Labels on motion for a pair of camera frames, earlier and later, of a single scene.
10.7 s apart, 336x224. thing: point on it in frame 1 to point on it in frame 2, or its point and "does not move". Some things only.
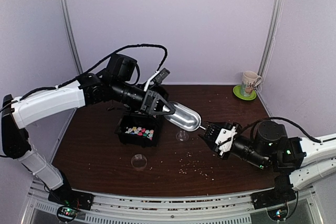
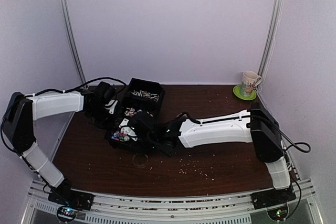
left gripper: x=149 y=100 to x=113 y=125
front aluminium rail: x=232 y=209 does not move
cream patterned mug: x=250 y=79 does not move
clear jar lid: x=139 y=161 does not move
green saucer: x=237 y=91 does not move
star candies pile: x=140 y=131 to x=121 y=137
